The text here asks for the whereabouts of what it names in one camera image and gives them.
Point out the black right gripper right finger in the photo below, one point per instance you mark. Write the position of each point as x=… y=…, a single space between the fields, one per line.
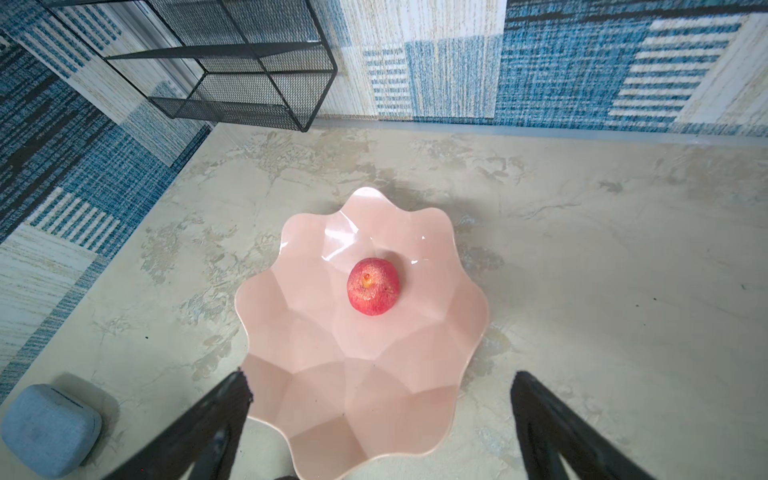
x=550 y=435

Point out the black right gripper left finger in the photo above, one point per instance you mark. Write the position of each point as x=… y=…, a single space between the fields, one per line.
x=200 y=444

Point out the red apple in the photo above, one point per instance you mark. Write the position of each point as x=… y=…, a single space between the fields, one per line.
x=373 y=286

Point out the pink scalloped fruit bowl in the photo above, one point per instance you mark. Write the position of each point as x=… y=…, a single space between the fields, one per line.
x=344 y=388

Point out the blue box object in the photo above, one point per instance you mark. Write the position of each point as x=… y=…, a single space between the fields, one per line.
x=49 y=431

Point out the black wire shelf rack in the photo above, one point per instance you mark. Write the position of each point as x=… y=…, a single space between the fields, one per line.
x=260 y=63

